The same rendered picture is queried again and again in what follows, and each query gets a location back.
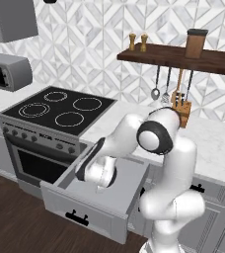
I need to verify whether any black glass oven door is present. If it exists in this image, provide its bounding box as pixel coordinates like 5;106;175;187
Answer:
9;141;83;190

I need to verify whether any wooden knife block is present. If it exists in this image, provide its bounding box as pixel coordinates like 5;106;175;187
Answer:
170;91;193;129

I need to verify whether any hanging steel slotted spatula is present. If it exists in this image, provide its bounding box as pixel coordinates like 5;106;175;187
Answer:
161;66;173;104

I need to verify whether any hanging wooden spoon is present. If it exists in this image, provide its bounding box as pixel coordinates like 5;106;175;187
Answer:
171;68;186;104

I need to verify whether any black cupboard door handle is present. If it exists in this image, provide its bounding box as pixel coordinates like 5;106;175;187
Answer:
138;187;147;212

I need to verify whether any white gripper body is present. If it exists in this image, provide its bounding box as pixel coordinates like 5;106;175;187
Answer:
95;183;111;196

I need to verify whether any grey open drawer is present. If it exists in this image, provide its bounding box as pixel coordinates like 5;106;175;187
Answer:
39;153;151;246

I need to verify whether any brown jar with black lid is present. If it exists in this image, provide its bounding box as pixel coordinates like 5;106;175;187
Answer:
184;28;209;60

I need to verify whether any grey toaster oven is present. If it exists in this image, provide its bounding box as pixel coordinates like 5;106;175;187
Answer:
0;51;34;93

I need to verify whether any grey range hood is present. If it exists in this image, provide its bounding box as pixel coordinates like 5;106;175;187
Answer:
0;0;39;43

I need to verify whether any hanging steel ladle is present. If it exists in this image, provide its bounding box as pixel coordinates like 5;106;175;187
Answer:
150;64;162;102

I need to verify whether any grey cupboard drawer front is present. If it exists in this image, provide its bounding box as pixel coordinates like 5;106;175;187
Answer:
187;176;225;210

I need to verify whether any dark wooden wall shelf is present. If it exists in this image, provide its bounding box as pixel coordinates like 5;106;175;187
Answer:
116;42;225;78

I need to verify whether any wooden pepper shaker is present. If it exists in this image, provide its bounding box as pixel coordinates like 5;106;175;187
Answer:
139;34;149;53

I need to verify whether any wooden salt shaker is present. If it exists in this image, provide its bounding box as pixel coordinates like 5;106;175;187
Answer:
127;33;137;52

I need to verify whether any steel stove with black hob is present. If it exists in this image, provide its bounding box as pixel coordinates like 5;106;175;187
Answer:
0;85;117;200

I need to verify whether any grey cupboard door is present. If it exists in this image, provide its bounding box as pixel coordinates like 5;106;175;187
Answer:
127;163;167;239
178;197;225;253

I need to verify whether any hanging dark steel utensil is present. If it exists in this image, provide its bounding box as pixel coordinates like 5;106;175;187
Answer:
183;69;194;102

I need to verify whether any black drawer handle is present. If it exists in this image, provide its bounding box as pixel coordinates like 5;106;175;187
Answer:
65;209;90;227
189;184;206;195

